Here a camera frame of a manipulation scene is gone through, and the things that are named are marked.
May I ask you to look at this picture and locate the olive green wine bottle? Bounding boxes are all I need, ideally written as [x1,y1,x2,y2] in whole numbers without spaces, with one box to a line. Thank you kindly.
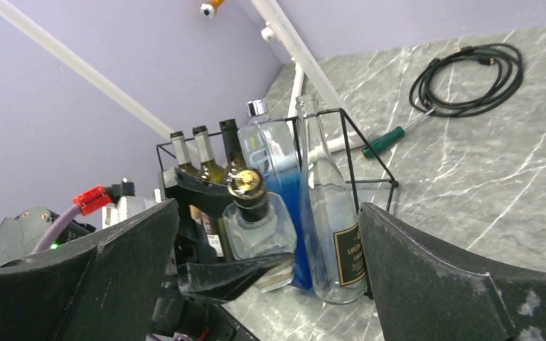
[192,125,225,258]

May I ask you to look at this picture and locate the clear bottle black cap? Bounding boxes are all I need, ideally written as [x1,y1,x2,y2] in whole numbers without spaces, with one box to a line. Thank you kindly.
[223,168,297,293]

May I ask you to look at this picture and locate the clear glass bottle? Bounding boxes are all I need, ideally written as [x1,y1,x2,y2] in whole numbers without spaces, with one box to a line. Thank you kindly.
[296,94,367,305]

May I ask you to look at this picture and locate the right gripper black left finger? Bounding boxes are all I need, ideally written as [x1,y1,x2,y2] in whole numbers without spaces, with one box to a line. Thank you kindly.
[0,200,179,340]

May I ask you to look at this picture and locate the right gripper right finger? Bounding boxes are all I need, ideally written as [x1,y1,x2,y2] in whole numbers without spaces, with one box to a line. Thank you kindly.
[358,202,546,340]

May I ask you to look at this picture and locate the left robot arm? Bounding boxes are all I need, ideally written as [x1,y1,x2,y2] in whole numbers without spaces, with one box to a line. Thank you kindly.
[0,168,294,340]

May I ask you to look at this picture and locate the dark wine bottle grey cap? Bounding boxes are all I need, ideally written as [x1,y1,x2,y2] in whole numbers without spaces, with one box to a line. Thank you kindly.
[169,131,203,222]

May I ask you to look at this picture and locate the green handled screwdriver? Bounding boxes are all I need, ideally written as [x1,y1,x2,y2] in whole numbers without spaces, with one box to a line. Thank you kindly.
[362,109,434,158]

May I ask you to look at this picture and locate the blue square glass bottle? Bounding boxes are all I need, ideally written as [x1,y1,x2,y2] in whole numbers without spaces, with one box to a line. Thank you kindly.
[237,99,313,291]

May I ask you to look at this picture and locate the coiled black cable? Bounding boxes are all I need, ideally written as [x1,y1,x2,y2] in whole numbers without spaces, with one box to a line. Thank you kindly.
[408,43,525,119]

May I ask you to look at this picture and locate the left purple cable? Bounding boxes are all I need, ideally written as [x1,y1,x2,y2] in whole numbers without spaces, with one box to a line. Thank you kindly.
[30,205,83,255]

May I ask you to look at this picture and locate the black wire wine rack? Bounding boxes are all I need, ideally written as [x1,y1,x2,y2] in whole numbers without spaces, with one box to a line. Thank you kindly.
[155,107,400,300]

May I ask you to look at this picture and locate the white pvc pipe frame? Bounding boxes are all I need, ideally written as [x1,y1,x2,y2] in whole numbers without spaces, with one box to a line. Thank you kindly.
[0,0,373,166]

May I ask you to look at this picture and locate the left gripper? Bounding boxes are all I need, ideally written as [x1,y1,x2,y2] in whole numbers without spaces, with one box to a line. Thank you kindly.
[161,168,294,304]

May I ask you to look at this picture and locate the dark green wine bottle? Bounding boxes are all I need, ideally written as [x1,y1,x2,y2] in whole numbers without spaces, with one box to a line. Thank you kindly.
[219,119,246,184]

